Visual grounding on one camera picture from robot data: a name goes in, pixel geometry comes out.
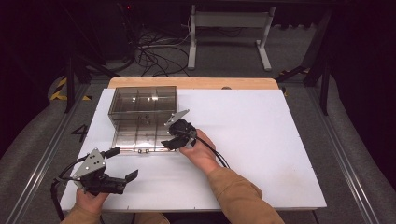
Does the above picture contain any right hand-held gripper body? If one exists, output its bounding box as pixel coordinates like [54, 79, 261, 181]
[163, 108, 198, 149]

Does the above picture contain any yellow black floor tape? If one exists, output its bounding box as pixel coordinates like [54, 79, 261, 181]
[49, 77, 93, 103]

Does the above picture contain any aluminium rail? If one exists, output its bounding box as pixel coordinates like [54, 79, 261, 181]
[5, 83, 92, 224]
[305, 86, 381, 224]

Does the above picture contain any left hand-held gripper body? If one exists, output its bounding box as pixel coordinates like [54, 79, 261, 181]
[73, 147, 129, 197]

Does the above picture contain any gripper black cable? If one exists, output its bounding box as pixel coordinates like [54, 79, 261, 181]
[50, 154, 91, 222]
[195, 135, 232, 170]

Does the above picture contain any grey metal stand frame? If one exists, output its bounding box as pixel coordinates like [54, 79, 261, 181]
[187, 4, 276, 72]

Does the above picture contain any black metal stand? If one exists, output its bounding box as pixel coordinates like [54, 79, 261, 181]
[63, 50, 121, 114]
[275, 8, 332, 117]

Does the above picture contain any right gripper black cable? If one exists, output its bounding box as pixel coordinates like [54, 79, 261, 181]
[195, 135, 232, 170]

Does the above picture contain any person's right hand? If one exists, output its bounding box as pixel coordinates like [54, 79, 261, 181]
[178, 128, 222, 175]

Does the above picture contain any bundle of floor cables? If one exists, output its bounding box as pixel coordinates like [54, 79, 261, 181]
[134, 27, 192, 78]

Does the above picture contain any smoky transparent drawer box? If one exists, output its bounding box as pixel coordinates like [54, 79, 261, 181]
[107, 85, 179, 128]

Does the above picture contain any person's left leg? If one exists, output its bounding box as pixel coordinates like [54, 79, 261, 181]
[133, 212, 171, 224]

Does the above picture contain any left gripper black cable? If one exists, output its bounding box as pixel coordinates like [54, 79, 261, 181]
[50, 154, 91, 222]

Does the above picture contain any white board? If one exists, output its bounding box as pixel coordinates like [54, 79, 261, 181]
[60, 88, 328, 213]

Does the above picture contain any wooden table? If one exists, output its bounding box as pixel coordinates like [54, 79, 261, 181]
[107, 77, 280, 91]

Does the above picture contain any person's left hand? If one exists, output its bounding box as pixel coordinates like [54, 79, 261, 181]
[75, 188, 110, 217]

